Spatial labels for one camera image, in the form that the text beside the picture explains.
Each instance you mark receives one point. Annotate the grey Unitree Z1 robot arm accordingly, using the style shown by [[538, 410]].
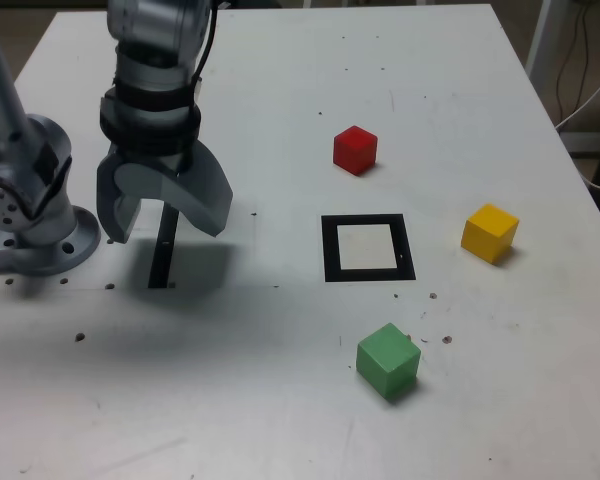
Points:
[[30, 150]]

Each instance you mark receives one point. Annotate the black tape strip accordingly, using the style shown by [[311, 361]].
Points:
[[158, 267]]

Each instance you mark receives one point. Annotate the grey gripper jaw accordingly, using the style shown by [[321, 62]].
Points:
[[109, 210], [200, 197]]

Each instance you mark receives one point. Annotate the yellow cube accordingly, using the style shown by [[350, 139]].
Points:
[[487, 232]]

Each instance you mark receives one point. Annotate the black tape square outline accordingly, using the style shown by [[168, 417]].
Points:
[[330, 250]]

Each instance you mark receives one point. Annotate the red cube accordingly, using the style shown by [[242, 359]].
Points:
[[354, 150]]

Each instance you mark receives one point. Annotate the white frame bar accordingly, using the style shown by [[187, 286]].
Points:
[[587, 144]]

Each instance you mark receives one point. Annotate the green cube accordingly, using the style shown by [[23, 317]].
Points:
[[387, 362]]

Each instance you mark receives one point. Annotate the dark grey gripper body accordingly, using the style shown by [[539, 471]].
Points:
[[172, 159]]

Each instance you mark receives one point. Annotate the white metal frame leg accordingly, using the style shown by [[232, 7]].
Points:
[[539, 40]]

